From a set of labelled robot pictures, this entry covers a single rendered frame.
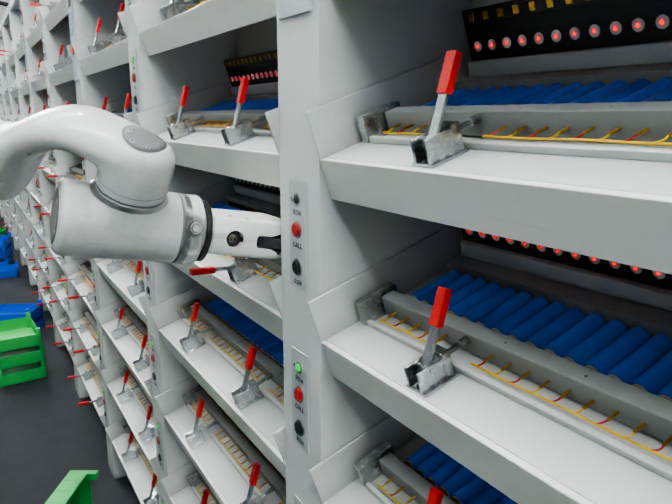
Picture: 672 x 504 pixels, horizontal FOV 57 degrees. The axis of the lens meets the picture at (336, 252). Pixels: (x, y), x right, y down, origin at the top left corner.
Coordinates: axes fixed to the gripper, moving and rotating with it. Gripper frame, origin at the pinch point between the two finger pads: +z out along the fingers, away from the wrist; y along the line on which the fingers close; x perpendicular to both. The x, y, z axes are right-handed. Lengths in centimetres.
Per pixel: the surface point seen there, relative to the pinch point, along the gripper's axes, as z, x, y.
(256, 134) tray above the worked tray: -5.3, -13.2, 10.3
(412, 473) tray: 4.8, 21.8, -23.4
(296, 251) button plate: -7.6, -0.2, -11.2
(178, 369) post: 3, 38, 54
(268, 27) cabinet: 6, -34, 39
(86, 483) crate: -3, 88, 99
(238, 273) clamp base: -4.9, 7.0, 10.2
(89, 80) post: -11, -24, 124
